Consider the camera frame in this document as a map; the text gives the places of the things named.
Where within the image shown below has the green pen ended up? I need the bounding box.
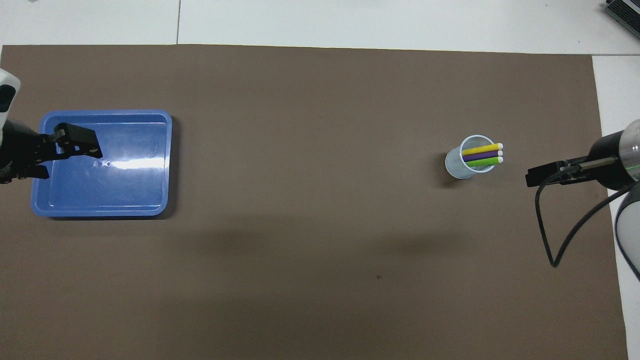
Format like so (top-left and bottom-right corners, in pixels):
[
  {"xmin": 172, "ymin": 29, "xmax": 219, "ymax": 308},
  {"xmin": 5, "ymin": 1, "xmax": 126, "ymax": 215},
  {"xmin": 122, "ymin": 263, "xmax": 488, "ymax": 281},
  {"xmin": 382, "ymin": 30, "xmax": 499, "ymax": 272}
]
[{"xmin": 465, "ymin": 156, "xmax": 504, "ymax": 169}]

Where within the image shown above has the yellow pen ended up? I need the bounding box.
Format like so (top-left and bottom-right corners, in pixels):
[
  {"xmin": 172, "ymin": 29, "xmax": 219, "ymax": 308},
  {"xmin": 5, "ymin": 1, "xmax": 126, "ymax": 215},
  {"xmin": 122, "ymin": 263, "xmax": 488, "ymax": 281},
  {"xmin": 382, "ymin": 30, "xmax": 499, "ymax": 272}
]
[{"xmin": 461, "ymin": 143, "xmax": 504, "ymax": 157}]

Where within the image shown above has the translucent plastic cup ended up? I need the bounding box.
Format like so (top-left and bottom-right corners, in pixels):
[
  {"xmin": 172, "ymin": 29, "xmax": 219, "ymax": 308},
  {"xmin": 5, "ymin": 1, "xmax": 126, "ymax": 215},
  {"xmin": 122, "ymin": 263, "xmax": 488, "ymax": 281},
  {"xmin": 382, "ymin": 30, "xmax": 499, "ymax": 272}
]
[{"xmin": 444, "ymin": 134, "xmax": 498, "ymax": 180}]

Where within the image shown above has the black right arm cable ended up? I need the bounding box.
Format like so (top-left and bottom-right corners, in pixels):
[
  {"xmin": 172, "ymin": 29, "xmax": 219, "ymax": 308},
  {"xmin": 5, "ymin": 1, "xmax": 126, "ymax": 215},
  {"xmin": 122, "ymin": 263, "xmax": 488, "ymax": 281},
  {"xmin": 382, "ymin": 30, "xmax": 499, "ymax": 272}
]
[{"xmin": 534, "ymin": 156, "xmax": 640, "ymax": 269}]

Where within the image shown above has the brown table mat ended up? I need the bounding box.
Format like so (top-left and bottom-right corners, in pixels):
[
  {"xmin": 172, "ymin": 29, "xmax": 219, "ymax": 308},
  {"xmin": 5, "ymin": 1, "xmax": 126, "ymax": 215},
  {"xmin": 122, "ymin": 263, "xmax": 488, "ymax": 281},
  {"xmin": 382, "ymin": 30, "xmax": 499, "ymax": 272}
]
[{"xmin": 0, "ymin": 44, "xmax": 630, "ymax": 360}]

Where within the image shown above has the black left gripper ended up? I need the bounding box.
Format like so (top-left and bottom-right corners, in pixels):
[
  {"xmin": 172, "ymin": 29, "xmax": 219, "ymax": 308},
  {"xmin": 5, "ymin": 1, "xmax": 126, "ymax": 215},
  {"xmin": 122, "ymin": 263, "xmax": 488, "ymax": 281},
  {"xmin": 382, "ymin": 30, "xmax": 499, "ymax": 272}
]
[{"xmin": 0, "ymin": 118, "xmax": 104, "ymax": 184}]

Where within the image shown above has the grey finned device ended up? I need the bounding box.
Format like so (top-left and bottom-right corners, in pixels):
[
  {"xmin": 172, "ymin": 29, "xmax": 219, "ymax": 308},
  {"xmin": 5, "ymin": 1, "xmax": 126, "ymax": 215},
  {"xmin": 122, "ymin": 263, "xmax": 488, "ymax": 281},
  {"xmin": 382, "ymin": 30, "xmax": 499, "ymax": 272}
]
[{"xmin": 602, "ymin": 0, "xmax": 640, "ymax": 39}]

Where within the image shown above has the blue plastic tray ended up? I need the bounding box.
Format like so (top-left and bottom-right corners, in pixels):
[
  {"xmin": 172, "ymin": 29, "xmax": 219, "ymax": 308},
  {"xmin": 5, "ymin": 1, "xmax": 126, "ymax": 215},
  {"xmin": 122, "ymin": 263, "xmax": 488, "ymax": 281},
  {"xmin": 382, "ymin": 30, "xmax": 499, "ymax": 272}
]
[{"xmin": 30, "ymin": 109, "xmax": 173, "ymax": 219}]

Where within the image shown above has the purple pen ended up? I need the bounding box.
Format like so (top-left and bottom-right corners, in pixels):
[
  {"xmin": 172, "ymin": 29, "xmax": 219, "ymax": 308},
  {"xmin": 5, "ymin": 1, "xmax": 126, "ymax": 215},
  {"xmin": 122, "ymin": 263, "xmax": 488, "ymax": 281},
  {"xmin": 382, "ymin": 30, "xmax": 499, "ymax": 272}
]
[{"xmin": 462, "ymin": 149, "xmax": 504, "ymax": 163}]

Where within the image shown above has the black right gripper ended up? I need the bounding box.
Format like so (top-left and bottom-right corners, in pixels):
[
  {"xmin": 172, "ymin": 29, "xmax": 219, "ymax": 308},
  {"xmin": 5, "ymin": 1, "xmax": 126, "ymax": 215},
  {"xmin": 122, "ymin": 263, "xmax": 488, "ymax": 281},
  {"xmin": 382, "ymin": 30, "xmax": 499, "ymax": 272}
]
[{"xmin": 525, "ymin": 131, "xmax": 632, "ymax": 191}]

